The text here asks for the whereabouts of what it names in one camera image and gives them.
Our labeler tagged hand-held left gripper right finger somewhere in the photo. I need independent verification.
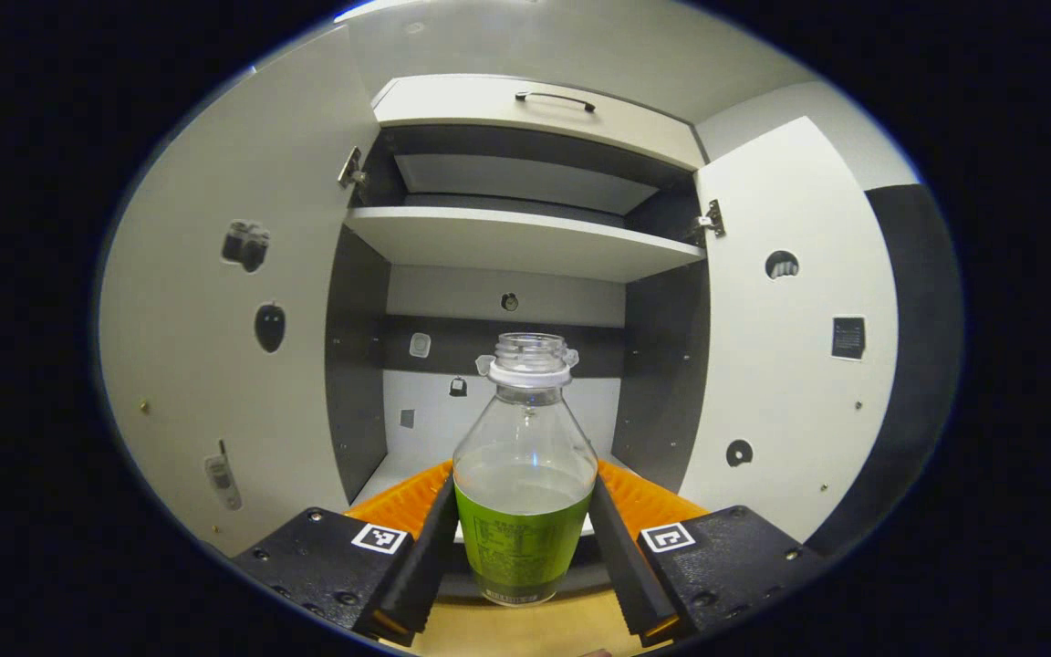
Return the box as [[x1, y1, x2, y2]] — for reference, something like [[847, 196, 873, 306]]
[[588, 459, 827, 647]]

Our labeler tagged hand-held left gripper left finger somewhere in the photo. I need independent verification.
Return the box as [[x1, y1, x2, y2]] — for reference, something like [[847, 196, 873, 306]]
[[232, 461, 460, 647]]

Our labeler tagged clear bottle with green label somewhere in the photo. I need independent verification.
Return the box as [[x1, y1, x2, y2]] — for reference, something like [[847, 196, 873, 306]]
[[453, 333, 599, 607]]

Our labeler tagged white and grey cabinet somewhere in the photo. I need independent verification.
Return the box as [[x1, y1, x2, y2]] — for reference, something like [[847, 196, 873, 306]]
[[325, 75, 713, 594]]

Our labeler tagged white cabinet door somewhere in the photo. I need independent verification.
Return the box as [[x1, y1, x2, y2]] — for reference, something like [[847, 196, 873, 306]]
[[676, 117, 900, 544], [99, 27, 390, 558]]

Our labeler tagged white cabinet drawer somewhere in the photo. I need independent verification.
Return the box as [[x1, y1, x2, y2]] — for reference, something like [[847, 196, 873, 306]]
[[370, 75, 707, 172]]

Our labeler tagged black drawer handle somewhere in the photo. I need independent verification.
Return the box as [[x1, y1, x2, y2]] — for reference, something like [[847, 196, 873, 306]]
[[515, 90, 597, 113]]

